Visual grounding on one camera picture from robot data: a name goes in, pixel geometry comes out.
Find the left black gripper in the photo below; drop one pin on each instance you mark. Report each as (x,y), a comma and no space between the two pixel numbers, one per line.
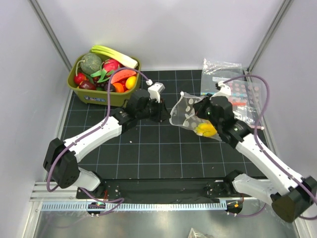
(162,113)

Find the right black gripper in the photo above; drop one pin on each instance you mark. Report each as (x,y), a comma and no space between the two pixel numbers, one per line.
(199,107)

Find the yellow banana bunch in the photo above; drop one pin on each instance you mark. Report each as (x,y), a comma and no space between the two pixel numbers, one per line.
(205,130)

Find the dotted zip top bag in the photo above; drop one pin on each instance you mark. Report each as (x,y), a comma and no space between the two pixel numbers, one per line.
(183,114)

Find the pink dragon fruit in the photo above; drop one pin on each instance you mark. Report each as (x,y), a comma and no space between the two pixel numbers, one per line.
(107,68)

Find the dark red apple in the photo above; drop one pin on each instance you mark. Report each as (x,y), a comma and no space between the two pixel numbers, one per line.
(87,85)

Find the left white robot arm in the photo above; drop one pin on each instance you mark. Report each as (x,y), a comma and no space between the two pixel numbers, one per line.
(62,158)

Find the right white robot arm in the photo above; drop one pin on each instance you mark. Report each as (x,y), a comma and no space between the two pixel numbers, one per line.
(289,193)

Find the orange blue zipper bag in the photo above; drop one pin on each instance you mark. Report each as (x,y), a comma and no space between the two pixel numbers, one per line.
(241,90)

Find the pink zipper bag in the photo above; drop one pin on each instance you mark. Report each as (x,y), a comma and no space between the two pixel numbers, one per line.
(247,114)

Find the clear crumpled bag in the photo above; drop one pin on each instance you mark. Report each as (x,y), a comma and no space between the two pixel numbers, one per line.
(216,71)

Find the yellow lemon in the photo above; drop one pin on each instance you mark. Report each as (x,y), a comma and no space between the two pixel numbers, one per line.
(130,82)

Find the orange fruit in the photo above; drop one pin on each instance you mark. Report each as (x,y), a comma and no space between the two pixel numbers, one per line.
(119,88)

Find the watermelon slice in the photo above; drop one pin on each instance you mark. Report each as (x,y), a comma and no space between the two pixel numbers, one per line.
(121,75)

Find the olive green plastic bin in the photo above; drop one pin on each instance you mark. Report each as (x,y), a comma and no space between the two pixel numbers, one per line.
(99,97)

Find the green white leek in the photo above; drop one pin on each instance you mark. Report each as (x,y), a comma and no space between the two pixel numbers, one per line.
(120,57)

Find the green melon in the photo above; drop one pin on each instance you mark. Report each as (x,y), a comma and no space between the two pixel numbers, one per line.
(90,63)

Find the red strawberry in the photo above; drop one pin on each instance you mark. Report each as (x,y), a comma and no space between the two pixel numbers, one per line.
(79,77)

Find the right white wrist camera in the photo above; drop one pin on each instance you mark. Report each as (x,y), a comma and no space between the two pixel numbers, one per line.
(223,90)

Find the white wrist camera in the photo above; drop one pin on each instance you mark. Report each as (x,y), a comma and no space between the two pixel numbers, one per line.
(155,91)
(223,90)

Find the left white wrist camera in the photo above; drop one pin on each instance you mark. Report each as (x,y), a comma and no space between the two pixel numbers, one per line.
(155,91)

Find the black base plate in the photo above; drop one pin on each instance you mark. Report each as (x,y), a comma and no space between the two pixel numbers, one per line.
(162,190)

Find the white cable duct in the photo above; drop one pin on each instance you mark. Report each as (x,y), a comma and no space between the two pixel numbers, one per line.
(94,207)

